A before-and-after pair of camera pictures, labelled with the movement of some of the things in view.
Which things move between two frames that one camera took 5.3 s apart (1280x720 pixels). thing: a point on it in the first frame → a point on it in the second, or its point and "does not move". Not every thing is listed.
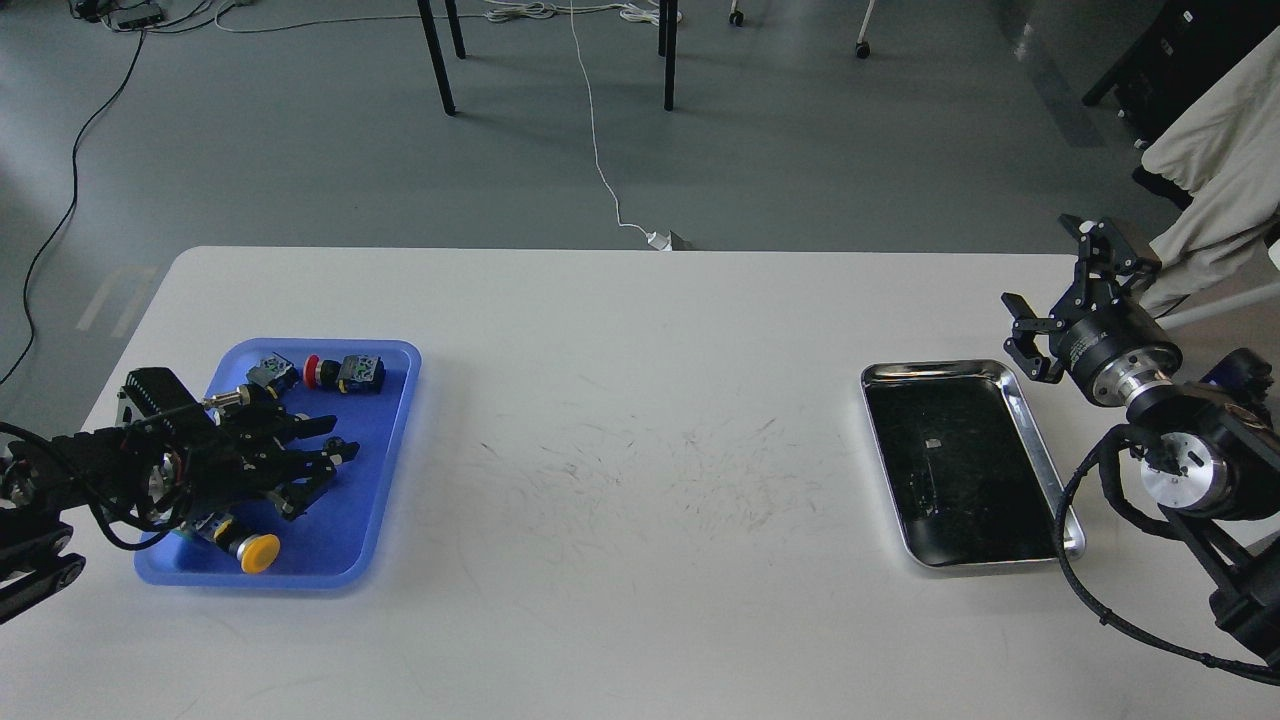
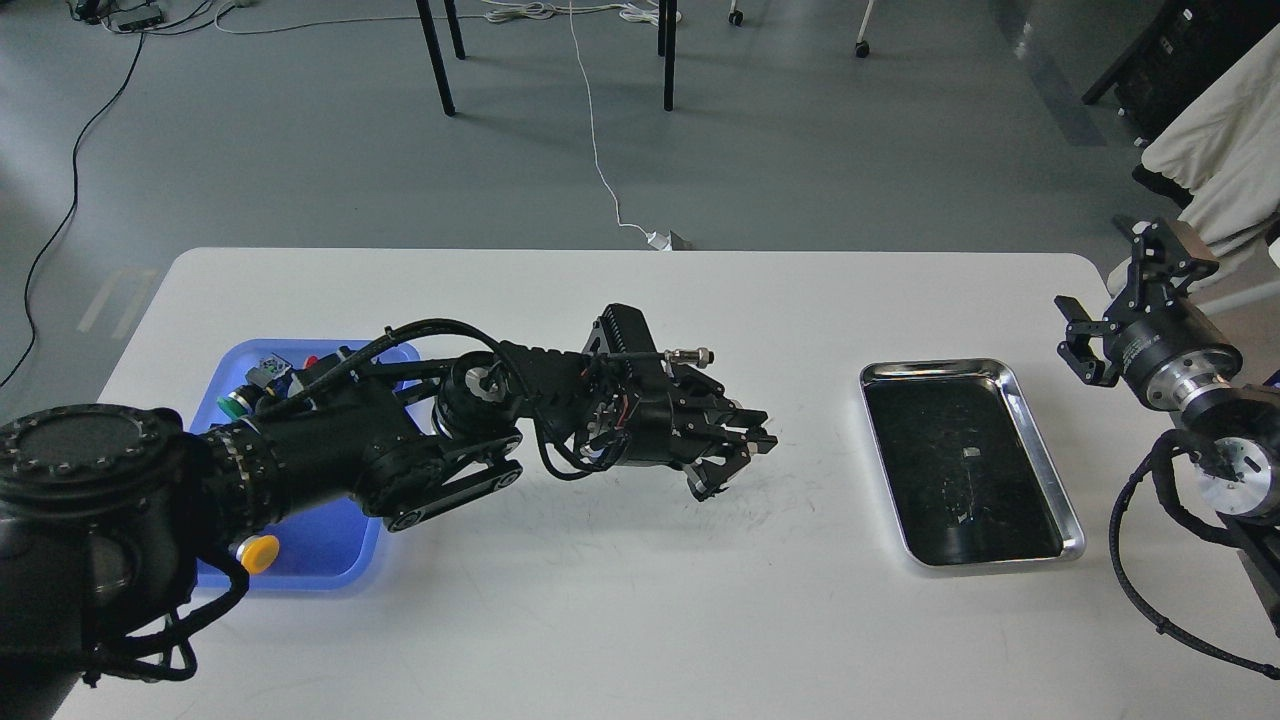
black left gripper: x=205 y=461 → x=649 y=411
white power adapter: x=658 y=242 does not move
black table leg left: x=435 y=49 does not move
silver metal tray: x=972 y=479 does not move
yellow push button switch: x=255 y=552 does not move
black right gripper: x=1116 y=351 → x=1166 y=352
